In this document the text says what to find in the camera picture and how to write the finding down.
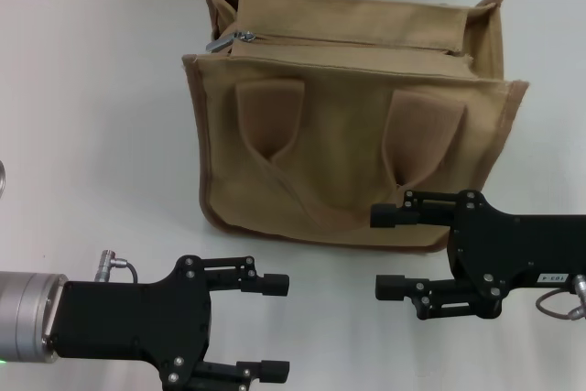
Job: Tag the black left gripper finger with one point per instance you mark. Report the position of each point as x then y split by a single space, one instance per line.
272 370

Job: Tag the khaki canvas food bag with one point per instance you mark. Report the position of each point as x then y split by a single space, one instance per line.
339 148

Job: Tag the silver round metal object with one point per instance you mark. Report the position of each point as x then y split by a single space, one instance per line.
2 180

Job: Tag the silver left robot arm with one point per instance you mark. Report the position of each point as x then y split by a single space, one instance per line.
27 313

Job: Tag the silver metal zipper pull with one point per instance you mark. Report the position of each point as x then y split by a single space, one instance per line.
220 44

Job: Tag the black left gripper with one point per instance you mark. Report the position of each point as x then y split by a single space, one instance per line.
133 318

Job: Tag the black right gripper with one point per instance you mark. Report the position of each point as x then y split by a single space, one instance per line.
517 249

